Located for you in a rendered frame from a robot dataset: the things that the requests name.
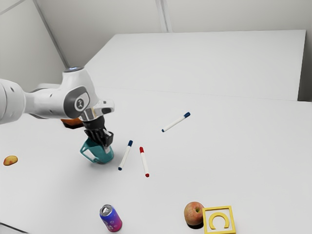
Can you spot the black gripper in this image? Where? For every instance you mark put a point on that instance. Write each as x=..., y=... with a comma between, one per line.
x=97, y=132

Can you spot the teal faceted mug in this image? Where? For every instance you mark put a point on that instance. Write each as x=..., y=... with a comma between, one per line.
x=98, y=153

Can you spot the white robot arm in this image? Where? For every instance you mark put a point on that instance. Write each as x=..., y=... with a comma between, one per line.
x=46, y=102

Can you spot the white pen with blue caps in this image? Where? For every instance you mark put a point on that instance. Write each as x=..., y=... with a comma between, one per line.
x=176, y=122
x=125, y=155

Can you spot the white pen with red caps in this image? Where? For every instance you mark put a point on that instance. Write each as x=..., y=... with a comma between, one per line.
x=144, y=162

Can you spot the orange round fruit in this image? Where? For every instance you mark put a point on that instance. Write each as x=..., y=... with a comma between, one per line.
x=70, y=123

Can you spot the purple and blue can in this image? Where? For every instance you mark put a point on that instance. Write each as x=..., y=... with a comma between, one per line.
x=111, y=219

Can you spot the small yellow-red potato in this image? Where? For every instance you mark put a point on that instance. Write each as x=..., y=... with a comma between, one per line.
x=10, y=160

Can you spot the red-yellow apple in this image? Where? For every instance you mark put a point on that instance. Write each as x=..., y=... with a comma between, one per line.
x=193, y=213

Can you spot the yellow letter block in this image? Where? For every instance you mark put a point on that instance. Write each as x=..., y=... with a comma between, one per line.
x=208, y=223

